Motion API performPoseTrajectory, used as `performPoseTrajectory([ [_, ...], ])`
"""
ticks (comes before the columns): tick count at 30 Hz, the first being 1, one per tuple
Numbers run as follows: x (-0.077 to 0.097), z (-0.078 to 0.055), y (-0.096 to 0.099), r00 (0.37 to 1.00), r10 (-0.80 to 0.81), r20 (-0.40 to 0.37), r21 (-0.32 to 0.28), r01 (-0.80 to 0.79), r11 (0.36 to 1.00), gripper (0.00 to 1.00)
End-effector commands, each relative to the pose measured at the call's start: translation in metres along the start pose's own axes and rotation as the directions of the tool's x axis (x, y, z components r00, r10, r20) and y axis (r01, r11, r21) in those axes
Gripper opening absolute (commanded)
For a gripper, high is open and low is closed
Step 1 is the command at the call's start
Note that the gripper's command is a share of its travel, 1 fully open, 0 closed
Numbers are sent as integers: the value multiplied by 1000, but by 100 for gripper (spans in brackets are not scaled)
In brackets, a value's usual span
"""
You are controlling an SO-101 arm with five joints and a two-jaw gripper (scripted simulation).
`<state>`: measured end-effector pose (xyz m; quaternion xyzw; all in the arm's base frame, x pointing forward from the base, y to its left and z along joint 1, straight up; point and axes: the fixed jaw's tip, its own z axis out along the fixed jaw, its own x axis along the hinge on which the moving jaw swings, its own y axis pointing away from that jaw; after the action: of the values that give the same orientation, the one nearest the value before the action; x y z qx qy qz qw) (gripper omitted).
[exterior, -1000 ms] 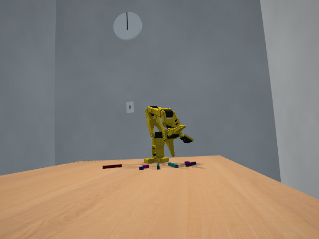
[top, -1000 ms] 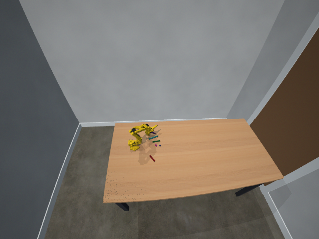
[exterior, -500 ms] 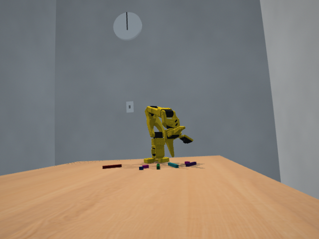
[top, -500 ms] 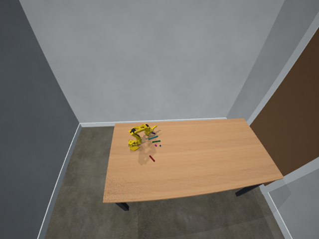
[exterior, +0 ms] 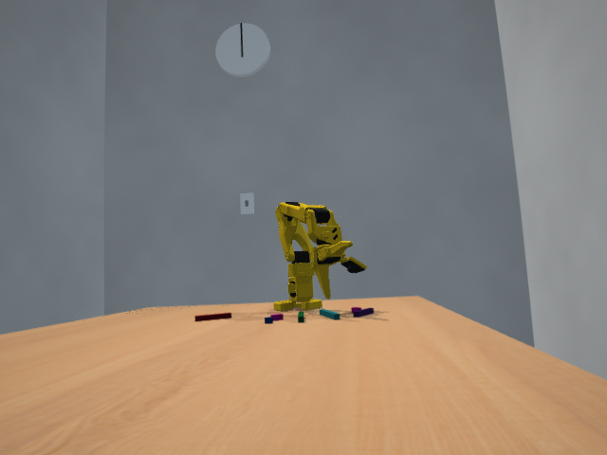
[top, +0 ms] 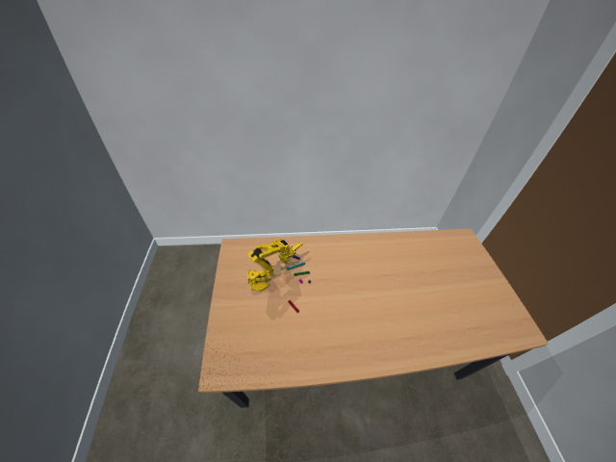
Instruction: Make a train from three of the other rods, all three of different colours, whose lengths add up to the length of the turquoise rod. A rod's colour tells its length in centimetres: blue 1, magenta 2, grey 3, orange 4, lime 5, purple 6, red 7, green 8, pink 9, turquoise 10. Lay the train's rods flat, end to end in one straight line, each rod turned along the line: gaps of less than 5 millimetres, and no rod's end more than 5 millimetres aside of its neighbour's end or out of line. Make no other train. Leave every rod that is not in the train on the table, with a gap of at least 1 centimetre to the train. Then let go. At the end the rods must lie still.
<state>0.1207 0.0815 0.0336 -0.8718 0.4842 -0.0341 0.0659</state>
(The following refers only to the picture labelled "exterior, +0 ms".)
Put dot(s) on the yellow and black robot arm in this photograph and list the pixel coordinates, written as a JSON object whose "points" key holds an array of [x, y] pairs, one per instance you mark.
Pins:
{"points": [[290, 216]]}

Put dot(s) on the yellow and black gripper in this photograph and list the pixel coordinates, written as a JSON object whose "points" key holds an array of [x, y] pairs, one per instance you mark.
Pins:
{"points": [[325, 255]]}

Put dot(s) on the turquoise rod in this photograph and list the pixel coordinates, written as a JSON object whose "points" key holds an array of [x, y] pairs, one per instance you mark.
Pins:
{"points": [[329, 314]]}

